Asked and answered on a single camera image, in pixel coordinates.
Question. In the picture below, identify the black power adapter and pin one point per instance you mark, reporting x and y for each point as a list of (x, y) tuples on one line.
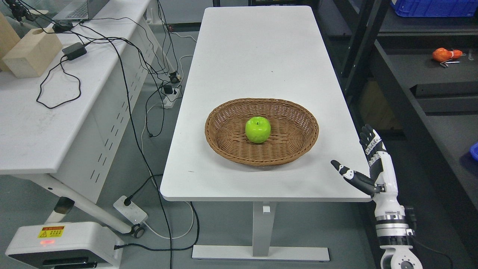
[(74, 51)]

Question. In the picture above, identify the brown wicker basket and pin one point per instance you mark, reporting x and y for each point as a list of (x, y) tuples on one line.
[(294, 131)]

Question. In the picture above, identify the white standing desk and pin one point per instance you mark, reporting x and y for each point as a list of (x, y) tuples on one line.
[(262, 52)]

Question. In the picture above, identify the grey laptop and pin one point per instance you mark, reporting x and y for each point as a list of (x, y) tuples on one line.
[(80, 10)]

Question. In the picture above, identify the blue plastic bin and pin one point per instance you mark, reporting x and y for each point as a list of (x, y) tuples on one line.
[(434, 8)]

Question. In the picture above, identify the white robot base unit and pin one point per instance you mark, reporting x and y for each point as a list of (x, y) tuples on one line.
[(79, 245)]

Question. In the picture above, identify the black computer mouse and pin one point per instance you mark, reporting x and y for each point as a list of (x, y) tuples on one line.
[(61, 27)]

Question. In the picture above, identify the white far power strip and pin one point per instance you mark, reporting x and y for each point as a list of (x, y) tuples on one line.
[(171, 95)]

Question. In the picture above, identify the black metal shelf rack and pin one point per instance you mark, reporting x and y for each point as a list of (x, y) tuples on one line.
[(435, 102)]

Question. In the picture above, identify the green apple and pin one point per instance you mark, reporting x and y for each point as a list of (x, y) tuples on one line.
[(257, 129)]

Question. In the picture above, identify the orange toy on shelf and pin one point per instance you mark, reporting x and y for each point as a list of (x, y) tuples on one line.
[(443, 55)]

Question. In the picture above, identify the white side desk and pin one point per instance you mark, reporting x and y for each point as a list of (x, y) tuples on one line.
[(62, 133)]

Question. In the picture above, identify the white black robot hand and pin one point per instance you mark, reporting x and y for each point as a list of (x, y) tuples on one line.
[(381, 183)]

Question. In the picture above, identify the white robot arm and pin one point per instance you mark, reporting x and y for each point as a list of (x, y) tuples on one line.
[(394, 237)]

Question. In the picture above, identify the white floor power strip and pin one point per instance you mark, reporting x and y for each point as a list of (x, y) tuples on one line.
[(132, 212)]

